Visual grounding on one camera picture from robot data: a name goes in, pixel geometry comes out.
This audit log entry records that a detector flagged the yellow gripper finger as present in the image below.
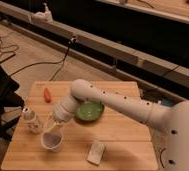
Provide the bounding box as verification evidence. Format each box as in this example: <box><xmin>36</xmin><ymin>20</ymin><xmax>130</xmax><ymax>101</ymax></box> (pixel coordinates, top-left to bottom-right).
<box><xmin>43</xmin><ymin>121</ymin><xmax>51</xmax><ymax>133</ymax></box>
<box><xmin>50</xmin><ymin>123</ymin><xmax>60</xmax><ymax>133</ymax></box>

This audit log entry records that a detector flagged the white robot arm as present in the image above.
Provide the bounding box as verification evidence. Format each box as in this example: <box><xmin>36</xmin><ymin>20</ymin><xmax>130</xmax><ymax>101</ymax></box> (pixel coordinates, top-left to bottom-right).
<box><xmin>50</xmin><ymin>79</ymin><xmax>189</xmax><ymax>171</ymax></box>

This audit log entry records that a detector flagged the clear plastic bottle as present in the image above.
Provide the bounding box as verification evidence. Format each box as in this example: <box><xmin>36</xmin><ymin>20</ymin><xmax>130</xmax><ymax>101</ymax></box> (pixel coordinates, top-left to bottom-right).
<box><xmin>22</xmin><ymin>107</ymin><xmax>43</xmax><ymax>134</ymax></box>

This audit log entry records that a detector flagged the white paper cup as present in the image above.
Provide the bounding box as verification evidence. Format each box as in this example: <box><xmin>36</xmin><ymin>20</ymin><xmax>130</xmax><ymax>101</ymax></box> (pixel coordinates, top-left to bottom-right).
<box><xmin>41</xmin><ymin>130</ymin><xmax>63</xmax><ymax>152</ymax></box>

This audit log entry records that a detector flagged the orange carrot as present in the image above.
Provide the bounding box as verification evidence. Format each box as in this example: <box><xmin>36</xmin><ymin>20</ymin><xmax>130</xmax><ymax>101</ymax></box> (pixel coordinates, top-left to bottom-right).
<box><xmin>44</xmin><ymin>88</ymin><xmax>52</xmax><ymax>103</ymax></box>

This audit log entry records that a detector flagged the green bowl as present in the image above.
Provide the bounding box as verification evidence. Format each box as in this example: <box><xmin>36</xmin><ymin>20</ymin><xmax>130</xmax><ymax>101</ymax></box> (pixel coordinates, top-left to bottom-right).
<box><xmin>75</xmin><ymin>101</ymin><xmax>104</xmax><ymax>122</ymax></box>

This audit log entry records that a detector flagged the white sponge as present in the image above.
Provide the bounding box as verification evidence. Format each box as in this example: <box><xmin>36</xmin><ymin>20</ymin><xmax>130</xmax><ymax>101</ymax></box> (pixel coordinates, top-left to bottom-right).
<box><xmin>87</xmin><ymin>140</ymin><xmax>106</xmax><ymax>165</ymax></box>

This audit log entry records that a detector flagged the wooden table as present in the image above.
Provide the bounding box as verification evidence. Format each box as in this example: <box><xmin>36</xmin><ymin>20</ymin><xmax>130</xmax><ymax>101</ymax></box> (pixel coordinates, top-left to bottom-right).
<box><xmin>0</xmin><ymin>80</ymin><xmax>159</xmax><ymax>171</ymax></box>

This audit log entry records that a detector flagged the black floor cable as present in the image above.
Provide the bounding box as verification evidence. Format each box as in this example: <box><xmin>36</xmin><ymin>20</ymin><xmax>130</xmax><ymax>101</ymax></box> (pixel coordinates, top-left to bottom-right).
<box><xmin>7</xmin><ymin>36</ymin><xmax>78</xmax><ymax>82</ymax></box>

